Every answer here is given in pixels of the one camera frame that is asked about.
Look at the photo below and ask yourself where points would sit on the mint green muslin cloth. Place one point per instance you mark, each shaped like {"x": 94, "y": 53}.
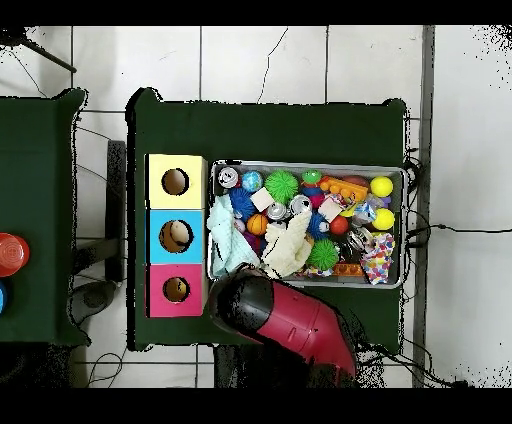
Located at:
{"x": 228, "y": 244}

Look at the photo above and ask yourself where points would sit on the cream yellow muslin cloth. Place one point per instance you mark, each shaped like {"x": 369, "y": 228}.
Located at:
{"x": 288, "y": 248}

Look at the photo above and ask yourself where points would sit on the wooden box with three holes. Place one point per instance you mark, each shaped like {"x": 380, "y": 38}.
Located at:
{"x": 156, "y": 240}

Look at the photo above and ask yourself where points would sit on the clear mesh bin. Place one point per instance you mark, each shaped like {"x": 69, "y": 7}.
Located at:
{"x": 384, "y": 276}

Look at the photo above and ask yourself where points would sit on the blue spiky ball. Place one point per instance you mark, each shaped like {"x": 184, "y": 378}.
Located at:
{"x": 242, "y": 204}

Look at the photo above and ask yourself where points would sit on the large green spiky ball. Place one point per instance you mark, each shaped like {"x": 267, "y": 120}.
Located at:
{"x": 282, "y": 186}

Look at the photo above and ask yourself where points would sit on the silver can with open top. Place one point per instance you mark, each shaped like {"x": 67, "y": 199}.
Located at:
{"x": 300, "y": 204}

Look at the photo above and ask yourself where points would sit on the silver can with pull tab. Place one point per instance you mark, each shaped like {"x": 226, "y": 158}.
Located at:
{"x": 228, "y": 177}

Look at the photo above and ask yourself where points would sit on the small green spiky ball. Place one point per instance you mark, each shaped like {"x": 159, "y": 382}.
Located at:
{"x": 323, "y": 254}

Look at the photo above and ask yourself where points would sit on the dark green table cloth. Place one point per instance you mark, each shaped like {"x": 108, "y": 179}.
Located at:
{"x": 264, "y": 128}

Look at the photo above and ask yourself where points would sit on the orange plastic toy piece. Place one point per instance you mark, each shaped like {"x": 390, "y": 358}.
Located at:
{"x": 344, "y": 190}

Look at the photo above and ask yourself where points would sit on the flat orange plastic tray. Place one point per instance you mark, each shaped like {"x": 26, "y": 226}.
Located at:
{"x": 349, "y": 270}

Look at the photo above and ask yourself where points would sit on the yellow tennis ball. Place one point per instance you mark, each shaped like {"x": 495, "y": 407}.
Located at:
{"x": 383, "y": 220}

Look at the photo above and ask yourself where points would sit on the black floor stand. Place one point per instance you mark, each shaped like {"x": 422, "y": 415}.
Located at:
{"x": 116, "y": 208}

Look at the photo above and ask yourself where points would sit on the green cloth side table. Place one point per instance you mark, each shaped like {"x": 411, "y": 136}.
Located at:
{"x": 44, "y": 312}

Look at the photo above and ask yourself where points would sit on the red cup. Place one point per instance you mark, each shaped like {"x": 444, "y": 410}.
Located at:
{"x": 12, "y": 254}

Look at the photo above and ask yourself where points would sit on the blue cup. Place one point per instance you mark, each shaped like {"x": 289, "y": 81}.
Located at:
{"x": 2, "y": 298}

